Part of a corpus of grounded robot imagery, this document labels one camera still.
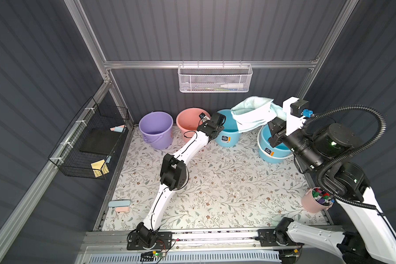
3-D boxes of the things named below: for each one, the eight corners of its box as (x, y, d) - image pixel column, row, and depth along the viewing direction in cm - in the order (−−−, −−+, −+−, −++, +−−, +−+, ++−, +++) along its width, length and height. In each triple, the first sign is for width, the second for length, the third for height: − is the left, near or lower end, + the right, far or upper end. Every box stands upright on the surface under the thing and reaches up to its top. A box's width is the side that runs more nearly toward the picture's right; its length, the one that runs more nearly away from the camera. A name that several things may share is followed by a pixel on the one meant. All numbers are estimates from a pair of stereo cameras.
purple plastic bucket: (141, 154, 106) (133, 137, 93) (149, 129, 121) (142, 111, 107) (173, 154, 106) (169, 137, 93) (177, 129, 120) (174, 111, 107)
